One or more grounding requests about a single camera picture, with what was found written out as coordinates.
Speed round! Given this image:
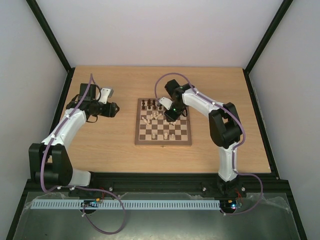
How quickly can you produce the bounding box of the dark chess pieces row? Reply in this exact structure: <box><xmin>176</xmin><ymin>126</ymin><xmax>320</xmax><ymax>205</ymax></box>
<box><xmin>139</xmin><ymin>98</ymin><xmax>164</xmax><ymax>111</ymax></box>

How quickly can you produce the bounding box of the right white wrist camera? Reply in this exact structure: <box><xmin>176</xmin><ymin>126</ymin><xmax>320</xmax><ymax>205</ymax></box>
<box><xmin>157</xmin><ymin>97</ymin><xmax>173</xmax><ymax>110</ymax></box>

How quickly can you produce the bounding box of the wooden chess board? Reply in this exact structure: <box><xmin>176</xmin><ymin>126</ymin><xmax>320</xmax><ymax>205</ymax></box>
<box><xmin>134</xmin><ymin>98</ymin><xmax>192</xmax><ymax>147</ymax></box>

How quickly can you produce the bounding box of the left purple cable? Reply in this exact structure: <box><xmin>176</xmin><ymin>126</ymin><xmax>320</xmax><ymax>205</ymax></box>
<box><xmin>39</xmin><ymin>73</ymin><xmax>127</xmax><ymax>235</ymax></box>

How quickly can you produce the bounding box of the metal front tray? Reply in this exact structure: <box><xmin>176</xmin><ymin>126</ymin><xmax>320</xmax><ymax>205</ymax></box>
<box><xmin>13</xmin><ymin>192</ymin><xmax>300</xmax><ymax>240</ymax></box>

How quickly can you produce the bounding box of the left white pieces pile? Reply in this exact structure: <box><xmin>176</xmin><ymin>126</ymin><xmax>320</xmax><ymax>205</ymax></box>
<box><xmin>141</xmin><ymin>111</ymin><xmax>162</xmax><ymax>125</ymax></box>

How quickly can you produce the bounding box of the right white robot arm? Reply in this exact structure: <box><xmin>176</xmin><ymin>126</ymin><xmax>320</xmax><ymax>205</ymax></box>
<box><xmin>159</xmin><ymin>79</ymin><xmax>243</xmax><ymax>196</ymax></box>

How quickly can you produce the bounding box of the left black frame post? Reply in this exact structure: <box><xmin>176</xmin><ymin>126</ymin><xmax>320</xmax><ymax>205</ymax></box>
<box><xmin>26</xmin><ymin>0</ymin><xmax>74</xmax><ymax>74</ymax></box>

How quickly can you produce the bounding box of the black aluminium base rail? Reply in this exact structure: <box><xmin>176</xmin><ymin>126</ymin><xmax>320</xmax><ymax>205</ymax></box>
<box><xmin>24</xmin><ymin>172</ymin><xmax>292</xmax><ymax>198</ymax></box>

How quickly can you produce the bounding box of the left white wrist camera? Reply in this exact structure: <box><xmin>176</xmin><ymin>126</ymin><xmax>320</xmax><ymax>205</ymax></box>
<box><xmin>98</xmin><ymin>87</ymin><xmax>114</xmax><ymax>104</ymax></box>

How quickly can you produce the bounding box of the grey slotted cable duct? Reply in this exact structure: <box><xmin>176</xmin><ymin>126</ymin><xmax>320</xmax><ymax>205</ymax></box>
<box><xmin>30</xmin><ymin>199</ymin><xmax>221</xmax><ymax>211</ymax></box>

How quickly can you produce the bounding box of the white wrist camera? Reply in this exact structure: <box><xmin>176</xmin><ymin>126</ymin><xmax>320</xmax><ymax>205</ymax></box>
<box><xmin>157</xmin><ymin>97</ymin><xmax>173</xmax><ymax>110</ymax></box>
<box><xmin>98</xmin><ymin>87</ymin><xmax>114</xmax><ymax>104</ymax></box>

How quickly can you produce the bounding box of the right black frame post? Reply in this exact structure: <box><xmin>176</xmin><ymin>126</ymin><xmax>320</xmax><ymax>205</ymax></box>
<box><xmin>243</xmin><ymin>0</ymin><xmax>295</xmax><ymax>73</ymax></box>

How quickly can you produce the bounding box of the black frame post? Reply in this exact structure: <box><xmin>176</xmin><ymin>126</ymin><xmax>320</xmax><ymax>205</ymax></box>
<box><xmin>243</xmin><ymin>0</ymin><xmax>295</xmax><ymax>73</ymax></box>
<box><xmin>26</xmin><ymin>0</ymin><xmax>74</xmax><ymax>74</ymax></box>

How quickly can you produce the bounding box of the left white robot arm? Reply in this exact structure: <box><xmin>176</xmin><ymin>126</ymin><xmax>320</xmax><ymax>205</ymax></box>
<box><xmin>28</xmin><ymin>83</ymin><xmax>120</xmax><ymax>192</ymax></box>

